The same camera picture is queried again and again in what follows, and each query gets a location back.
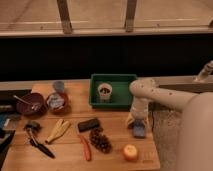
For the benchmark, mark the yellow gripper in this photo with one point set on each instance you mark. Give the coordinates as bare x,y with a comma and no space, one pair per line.
132,122

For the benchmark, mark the blue sponge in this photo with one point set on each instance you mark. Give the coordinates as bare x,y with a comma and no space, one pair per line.
139,130

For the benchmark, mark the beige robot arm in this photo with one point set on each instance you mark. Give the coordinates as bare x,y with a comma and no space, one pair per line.
194,149

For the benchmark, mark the red bowl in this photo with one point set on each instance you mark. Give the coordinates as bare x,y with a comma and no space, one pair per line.
57,103

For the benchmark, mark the purple bowl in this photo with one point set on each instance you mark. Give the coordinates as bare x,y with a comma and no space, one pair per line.
25,109

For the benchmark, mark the green plastic tray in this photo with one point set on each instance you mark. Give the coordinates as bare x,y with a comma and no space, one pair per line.
121,97

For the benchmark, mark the orange yellow apple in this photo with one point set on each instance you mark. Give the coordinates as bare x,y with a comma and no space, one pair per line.
130,152

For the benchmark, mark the bunch of dark grapes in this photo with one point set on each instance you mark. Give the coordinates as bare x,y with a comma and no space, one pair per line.
99,140

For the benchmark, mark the white paper cup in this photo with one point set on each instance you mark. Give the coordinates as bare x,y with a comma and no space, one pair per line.
104,91

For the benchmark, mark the dark brown block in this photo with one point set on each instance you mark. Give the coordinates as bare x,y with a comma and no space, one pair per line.
88,124

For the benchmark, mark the orange carrot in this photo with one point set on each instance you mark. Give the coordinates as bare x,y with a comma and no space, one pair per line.
86,148

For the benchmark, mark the yellow banana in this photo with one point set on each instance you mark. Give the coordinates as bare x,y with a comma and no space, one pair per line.
59,129

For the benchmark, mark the wooden cutting board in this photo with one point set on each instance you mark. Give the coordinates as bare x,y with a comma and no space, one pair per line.
68,149

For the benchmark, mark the blue cup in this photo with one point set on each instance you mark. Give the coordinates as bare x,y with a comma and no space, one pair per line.
59,86

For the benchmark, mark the metal faucet fixture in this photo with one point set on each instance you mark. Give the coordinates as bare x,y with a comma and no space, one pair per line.
205,72

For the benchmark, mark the metal spoon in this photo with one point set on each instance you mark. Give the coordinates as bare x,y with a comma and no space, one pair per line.
33,105

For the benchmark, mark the black handled tool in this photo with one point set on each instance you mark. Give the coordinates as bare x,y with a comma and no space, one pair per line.
32,128

